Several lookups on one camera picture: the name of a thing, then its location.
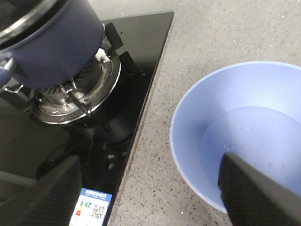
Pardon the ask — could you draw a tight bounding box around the dark blue cooking pot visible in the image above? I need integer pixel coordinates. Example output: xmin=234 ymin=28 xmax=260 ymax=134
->
xmin=0 ymin=0 xmax=104 ymax=89

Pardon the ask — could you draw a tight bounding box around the blue energy label sticker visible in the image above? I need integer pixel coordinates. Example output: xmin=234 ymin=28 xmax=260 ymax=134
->
xmin=69 ymin=188 xmax=112 ymax=226

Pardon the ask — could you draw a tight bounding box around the black glass gas stove top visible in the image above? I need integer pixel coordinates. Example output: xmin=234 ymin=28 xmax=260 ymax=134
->
xmin=0 ymin=12 xmax=174 ymax=226

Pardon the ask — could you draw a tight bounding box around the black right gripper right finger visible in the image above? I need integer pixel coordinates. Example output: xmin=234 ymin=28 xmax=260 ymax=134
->
xmin=218 ymin=152 xmax=301 ymax=226

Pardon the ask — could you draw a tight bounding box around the black metal pot support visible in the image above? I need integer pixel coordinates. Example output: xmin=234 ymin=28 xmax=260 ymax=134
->
xmin=0 ymin=22 xmax=139 ymax=125

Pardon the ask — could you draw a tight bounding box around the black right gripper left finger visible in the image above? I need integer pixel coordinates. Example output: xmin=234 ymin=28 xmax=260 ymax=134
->
xmin=0 ymin=156 xmax=82 ymax=226

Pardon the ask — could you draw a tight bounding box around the round black gas burner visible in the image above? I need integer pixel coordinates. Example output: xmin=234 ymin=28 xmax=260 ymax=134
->
xmin=35 ymin=56 xmax=104 ymax=116

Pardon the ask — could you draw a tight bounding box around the light blue bowl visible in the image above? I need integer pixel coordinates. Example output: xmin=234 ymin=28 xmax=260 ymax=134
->
xmin=169 ymin=61 xmax=301 ymax=212

